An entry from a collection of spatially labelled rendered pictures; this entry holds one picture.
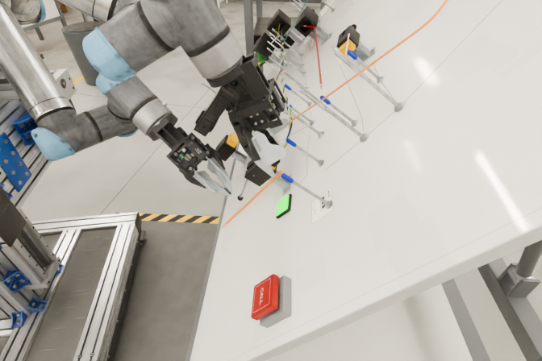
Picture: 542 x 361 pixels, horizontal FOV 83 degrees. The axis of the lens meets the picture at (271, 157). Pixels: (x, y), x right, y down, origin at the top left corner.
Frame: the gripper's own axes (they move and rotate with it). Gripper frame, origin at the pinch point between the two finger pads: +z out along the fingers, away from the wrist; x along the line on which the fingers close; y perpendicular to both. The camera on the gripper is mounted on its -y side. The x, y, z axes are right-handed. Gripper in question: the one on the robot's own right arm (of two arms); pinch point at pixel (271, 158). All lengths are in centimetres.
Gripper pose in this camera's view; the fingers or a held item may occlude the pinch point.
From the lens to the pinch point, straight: 60.3
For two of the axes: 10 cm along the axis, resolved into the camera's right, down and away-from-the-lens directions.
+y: 8.8, -2.6, -3.9
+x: 1.2, -6.8, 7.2
